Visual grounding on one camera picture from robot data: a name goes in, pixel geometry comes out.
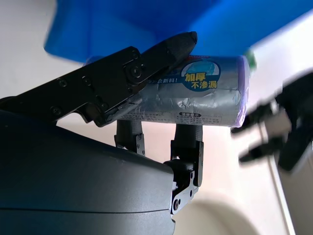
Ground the white rounded furniture piece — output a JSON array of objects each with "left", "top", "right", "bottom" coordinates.
[{"left": 192, "top": 194, "right": 295, "bottom": 235}]

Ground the green toothpaste box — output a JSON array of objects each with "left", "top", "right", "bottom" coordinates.
[{"left": 244, "top": 48, "right": 258, "bottom": 72}]

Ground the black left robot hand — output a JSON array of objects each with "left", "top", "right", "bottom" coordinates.
[{"left": 231, "top": 70, "right": 313, "bottom": 172}]

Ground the blue plastic tray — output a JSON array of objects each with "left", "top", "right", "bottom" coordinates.
[{"left": 44, "top": 0, "right": 313, "bottom": 66}]

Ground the silver purple garbage bag roll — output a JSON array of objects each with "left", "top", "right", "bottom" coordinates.
[{"left": 83, "top": 54, "right": 252, "bottom": 128}]

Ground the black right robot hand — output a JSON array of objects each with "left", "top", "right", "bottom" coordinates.
[{"left": 0, "top": 31, "right": 204, "bottom": 235}]

